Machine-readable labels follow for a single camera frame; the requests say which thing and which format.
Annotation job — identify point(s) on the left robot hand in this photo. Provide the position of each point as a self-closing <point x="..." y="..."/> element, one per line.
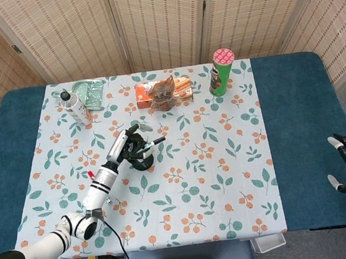
<point x="118" y="147"/>

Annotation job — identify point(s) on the green marker with black cap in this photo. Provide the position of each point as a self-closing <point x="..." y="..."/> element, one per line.
<point x="158" y="141"/>

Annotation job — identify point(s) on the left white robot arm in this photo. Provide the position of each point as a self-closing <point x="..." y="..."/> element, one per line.
<point x="100" y="182"/>

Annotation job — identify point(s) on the black mesh pen holder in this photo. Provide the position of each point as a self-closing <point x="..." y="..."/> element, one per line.
<point x="144" y="165"/>

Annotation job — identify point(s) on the orange biscuit box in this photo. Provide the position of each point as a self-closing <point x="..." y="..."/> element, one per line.
<point x="142" y="98"/>

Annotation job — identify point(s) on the white bottle with black cap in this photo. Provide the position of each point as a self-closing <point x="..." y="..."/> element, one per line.
<point x="77" y="108"/>

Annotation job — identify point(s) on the green plastic packet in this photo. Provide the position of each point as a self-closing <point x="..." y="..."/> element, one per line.
<point x="93" y="93"/>

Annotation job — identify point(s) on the brown spouted sauce pouch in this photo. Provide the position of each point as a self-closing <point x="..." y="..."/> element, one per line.
<point x="162" y="97"/>

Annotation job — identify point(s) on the floral printed tablecloth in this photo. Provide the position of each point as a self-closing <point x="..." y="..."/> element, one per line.
<point x="198" y="180"/>

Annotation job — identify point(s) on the white plastic box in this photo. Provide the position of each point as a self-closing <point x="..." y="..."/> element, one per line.
<point x="269" y="244"/>

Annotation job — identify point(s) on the green chips can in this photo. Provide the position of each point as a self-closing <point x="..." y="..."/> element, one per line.
<point x="219" y="79"/>

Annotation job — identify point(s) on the woven folding screen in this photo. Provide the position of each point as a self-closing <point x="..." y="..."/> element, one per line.
<point x="159" y="20"/>

